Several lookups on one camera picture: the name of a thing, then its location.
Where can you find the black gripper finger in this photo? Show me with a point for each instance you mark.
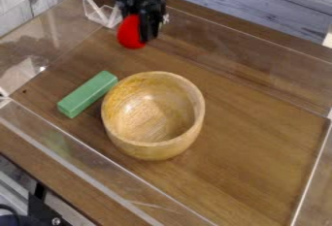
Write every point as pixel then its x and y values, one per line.
pixel 129 7
pixel 150 23

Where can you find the red plush strawberry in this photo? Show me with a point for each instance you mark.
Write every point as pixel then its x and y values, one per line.
pixel 129 33

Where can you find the wooden bowl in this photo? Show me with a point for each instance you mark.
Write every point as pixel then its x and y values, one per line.
pixel 153 113

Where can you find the green rectangular block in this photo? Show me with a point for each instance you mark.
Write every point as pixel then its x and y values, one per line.
pixel 86 94

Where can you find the black table clamp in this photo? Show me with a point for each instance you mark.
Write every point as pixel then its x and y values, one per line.
pixel 41 211

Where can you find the clear acrylic corner bracket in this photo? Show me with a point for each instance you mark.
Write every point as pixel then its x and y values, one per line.
pixel 105 15

